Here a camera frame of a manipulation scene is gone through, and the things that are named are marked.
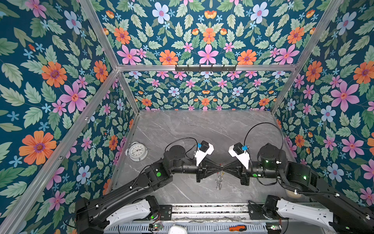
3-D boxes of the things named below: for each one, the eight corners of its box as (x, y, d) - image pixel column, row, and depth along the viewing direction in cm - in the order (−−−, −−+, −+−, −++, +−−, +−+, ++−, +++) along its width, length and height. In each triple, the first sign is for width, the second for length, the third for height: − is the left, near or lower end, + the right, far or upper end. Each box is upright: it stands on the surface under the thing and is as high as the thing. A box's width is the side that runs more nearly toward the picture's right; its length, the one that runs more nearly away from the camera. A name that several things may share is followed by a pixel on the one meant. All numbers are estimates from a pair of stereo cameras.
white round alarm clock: (124, 158, 95) (121, 154, 92) (133, 144, 102) (130, 140, 99) (143, 162, 93) (141, 159, 89) (151, 148, 100) (149, 144, 96)
